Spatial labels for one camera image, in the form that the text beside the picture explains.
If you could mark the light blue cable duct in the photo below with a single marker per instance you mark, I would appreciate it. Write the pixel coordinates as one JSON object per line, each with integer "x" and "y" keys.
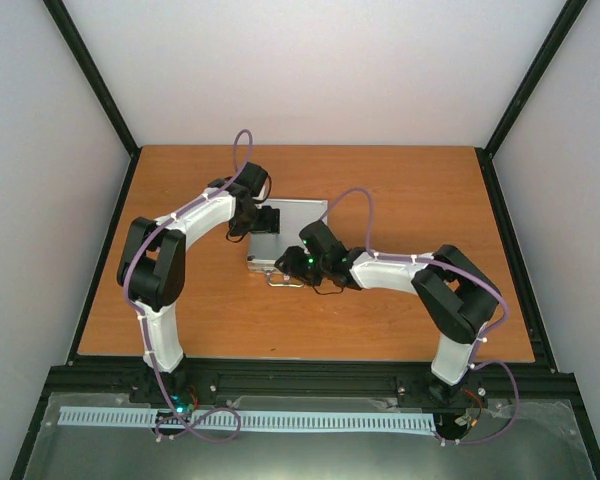
{"x": 251, "y": 421}

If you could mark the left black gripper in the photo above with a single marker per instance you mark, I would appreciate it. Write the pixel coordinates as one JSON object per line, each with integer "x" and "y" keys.
{"x": 271, "y": 224}

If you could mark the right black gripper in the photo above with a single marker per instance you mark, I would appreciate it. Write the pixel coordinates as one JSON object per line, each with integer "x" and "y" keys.
{"x": 292, "y": 262}

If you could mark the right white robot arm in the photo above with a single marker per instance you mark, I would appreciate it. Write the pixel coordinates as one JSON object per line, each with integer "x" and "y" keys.
{"x": 458, "y": 297}

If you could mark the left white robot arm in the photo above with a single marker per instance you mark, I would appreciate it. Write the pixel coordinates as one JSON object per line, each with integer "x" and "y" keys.
{"x": 152, "y": 268}

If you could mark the black aluminium frame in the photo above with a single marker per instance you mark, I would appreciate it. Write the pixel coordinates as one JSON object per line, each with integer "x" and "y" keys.
{"x": 293, "y": 379}

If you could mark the aluminium poker case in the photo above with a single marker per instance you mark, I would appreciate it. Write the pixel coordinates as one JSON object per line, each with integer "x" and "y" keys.
{"x": 265, "y": 249}

